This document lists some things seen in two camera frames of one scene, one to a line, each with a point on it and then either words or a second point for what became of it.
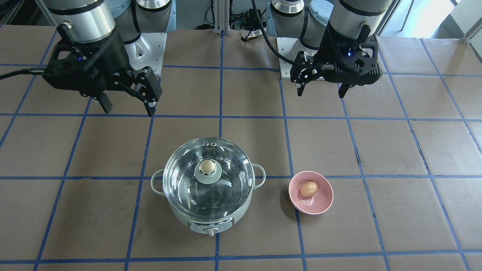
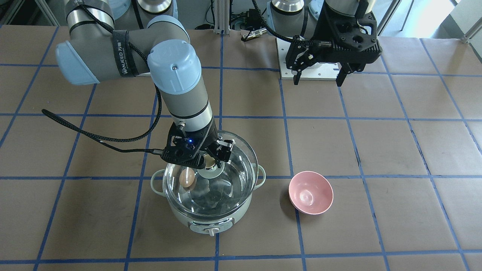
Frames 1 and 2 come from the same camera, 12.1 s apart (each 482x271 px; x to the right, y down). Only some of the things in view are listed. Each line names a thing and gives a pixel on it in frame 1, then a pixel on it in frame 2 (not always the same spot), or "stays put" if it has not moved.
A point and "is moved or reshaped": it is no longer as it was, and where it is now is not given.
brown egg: [308, 189] -> [186, 177]
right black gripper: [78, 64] -> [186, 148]
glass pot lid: [209, 175] is moved or reshaped
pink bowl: [316, 203] stays put
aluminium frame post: [221, 11] stays put
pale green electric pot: [211, 226] stays put
